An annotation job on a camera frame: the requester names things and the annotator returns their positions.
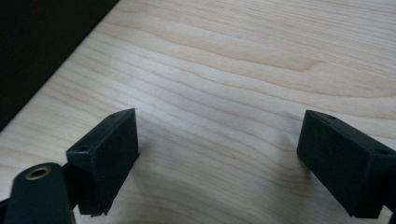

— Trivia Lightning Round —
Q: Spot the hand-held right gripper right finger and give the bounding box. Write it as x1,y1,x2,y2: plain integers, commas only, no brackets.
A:
296,109,396,218

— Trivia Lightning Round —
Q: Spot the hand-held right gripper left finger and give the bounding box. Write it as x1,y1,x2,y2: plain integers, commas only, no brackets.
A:
65,107,140,217

